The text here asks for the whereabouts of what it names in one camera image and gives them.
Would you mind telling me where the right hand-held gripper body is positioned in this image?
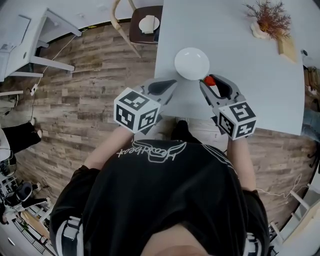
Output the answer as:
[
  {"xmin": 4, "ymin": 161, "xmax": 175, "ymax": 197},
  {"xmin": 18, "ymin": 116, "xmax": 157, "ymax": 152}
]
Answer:
[{"xmin": 211, "ymin": 93, "xmax": 258, "ymax": 141}]

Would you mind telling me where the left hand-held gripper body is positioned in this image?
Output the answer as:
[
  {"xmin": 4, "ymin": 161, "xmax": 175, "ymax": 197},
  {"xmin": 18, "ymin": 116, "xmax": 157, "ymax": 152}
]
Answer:
[{"xmin": 113, "ymin": 85, "xmax": 166, "ymax": 135}]

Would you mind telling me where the white plate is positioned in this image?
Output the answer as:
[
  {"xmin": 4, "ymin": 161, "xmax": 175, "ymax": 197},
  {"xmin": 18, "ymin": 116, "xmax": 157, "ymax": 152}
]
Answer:
[{"xmin": 173, "ymin": 47, "xmax": 211, "ymax": 82}]

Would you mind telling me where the person's right forearm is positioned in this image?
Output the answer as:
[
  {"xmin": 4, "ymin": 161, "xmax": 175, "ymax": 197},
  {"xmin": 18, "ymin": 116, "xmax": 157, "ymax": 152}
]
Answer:
[{"xmin": 225, "ymin": 136, "xmax": 258, "ymax": 193}]

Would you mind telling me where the person's left forearm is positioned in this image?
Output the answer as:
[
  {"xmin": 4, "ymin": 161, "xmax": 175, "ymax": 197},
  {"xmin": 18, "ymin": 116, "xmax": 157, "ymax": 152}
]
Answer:
[{"xmin": 83, "ymin": 126, "xmax": 134, "ymax": 171}]

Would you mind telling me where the person's black trouser leg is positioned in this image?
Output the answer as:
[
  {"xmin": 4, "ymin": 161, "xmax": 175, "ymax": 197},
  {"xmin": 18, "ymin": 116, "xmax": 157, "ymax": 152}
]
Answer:
[{"xmin": 170, "ymin": 119, "xmax": 202, "ymax": 145}]

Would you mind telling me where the wooden chair with dark seat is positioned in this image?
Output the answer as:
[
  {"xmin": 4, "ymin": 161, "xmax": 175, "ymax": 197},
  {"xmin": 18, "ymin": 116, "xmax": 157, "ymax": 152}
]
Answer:
[{"xmin": 109, "ymin": 0, "xmax": 164, "ymax": 59}]

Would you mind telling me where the white wavy vase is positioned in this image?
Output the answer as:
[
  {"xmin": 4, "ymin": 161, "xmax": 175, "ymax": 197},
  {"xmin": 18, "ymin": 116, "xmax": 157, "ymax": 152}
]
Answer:
[{"xmin": 250, "ymin": 20, "xmax": 271, "ymax": 40}]

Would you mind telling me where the wooden block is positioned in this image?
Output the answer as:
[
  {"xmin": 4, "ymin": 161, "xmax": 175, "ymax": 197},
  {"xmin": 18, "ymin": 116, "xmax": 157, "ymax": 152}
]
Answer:
[{"xmin": 277, "ymin": 35, "xmax": 299, "ymax": 65}]

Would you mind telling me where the dried red plant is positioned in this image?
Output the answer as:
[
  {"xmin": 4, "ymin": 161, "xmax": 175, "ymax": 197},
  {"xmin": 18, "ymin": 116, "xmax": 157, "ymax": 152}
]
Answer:
[{"xmin": 243, "ymin": 0, "xmax": 293, "ymax": 41}]

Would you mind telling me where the yellow power strip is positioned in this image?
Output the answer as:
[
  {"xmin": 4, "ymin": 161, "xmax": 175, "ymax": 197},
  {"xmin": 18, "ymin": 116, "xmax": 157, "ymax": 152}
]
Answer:
[{"xmin": 79, "ymin": 24, "xmax": 98, "ymax": 33}]

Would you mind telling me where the black printed t-shirt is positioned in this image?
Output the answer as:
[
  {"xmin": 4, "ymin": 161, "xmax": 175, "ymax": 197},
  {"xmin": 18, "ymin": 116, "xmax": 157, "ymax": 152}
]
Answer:
[{"xmin": 49, "ymin": 138, "xmax": 271, "ymax": 256}]

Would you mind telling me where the white desk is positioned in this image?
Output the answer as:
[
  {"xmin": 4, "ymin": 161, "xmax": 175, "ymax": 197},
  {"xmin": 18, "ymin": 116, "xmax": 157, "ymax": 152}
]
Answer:
[{"xmin": 0, "ymin": 6, "xmax": 83, "ymax": 83}]

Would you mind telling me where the person's head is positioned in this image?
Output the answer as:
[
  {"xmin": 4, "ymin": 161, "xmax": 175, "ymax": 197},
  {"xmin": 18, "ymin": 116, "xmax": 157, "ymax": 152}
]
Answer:
[{"xmin": 142, "ymin": 221, "xmax": 248, "ymax": 256}]

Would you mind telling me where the grey office chair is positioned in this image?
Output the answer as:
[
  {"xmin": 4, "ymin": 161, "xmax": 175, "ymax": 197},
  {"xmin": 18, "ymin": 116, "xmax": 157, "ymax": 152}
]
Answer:
[{"xmin": 4, "ymin": 180, "xmax": 51, "ymax": 209}]

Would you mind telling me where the white cable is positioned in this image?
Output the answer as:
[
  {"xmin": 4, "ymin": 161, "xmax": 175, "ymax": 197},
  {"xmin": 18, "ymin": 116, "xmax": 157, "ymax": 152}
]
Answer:
[
  {"xmin": 31, "ymin": 34, "xmax": 77, "ymax": 91},
  {"xmin": 255, "ymin": 173, "xmax": 304, "ymax": 199}
]

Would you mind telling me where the white frame table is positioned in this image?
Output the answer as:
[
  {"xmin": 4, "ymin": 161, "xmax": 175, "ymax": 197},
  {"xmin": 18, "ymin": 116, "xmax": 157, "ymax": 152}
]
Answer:
[{"xmin": 269, "ymin": 184, "xmax": 320, "ymax": 251}]

